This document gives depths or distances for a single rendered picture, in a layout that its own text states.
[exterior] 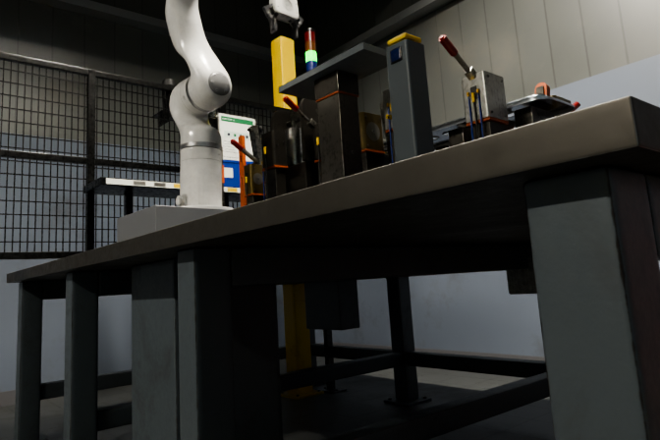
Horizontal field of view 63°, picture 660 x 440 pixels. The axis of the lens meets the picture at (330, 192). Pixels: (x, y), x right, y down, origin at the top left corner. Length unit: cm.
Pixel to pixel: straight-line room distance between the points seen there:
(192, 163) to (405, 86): 64
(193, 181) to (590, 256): 123
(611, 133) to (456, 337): 337
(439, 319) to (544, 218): 334
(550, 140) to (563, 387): 21
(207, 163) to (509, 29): 255
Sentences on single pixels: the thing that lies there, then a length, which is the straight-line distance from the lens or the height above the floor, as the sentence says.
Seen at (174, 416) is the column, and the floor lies 29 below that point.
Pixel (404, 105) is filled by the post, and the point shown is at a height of 98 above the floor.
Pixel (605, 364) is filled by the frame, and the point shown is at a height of 50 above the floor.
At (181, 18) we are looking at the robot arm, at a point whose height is 136.
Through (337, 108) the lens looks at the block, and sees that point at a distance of 148.
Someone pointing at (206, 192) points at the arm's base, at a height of 85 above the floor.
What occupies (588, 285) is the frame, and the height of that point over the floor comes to 56.
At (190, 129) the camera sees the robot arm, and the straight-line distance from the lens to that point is 161.
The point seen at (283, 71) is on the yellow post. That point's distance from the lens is 317.
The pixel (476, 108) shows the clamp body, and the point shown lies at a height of 97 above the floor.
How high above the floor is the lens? 58
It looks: 9 degrees up
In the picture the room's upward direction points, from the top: 4 degrees counter-clockwise
